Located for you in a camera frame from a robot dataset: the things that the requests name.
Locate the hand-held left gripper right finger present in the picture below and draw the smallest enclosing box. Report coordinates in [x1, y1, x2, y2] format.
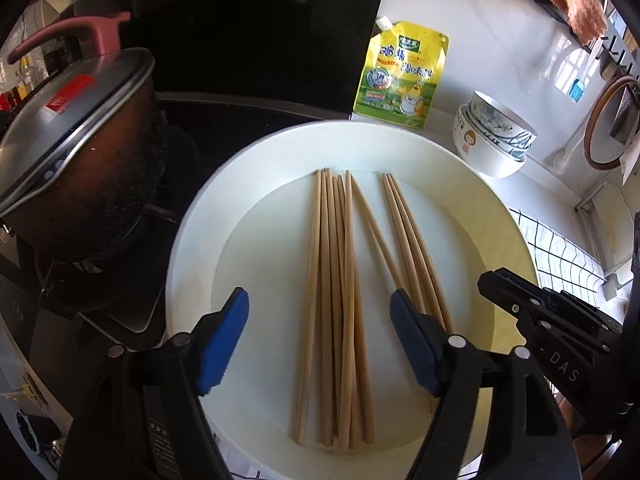
[389, 287, 583, 480]

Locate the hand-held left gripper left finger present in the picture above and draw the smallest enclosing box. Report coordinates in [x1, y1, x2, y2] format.
[57, 287, 250, 480]

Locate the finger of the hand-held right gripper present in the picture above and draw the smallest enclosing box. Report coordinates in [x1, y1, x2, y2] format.
[477, 269, 623, 341]

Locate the bundle of wooden chopsticks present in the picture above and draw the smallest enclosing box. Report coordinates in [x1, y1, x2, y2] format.
[292, 169, 456, 451]

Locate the white round basin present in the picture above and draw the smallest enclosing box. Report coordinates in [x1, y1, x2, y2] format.
[165, 120, 541, 480]

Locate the white checked cloth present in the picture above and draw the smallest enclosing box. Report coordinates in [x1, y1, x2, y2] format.
[510, 207, 608, 306]

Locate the large white bowl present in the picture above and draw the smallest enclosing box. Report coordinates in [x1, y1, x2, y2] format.
[452, 102, 528, 179]

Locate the floral patterned bowl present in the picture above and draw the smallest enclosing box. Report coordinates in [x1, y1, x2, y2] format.
[500, 139, 532, 162]
[470, 90, 538, 148]

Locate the round wood-rimmed lid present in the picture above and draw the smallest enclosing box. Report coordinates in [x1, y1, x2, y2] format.
[584, 75, 640, 171]

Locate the brown cooking pot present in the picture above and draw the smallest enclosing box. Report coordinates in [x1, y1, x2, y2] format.
[0, 60, 168, 263]

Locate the yellow seasoning pouch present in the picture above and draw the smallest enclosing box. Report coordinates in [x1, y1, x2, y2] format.
[352, 16, 449, 131]

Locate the orange dish cloth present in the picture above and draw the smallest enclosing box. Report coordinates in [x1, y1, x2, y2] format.
[507, 0, 608, 45]

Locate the black gas stove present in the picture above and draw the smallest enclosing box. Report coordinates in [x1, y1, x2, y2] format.
[0, 0, 391, 361]

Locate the grey pink-handled pot lid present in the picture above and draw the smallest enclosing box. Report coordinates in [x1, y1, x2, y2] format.
[0, 12, 156, 216]

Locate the black wall rail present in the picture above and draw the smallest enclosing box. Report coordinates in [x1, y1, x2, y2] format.
[487, 0, 640, 68]

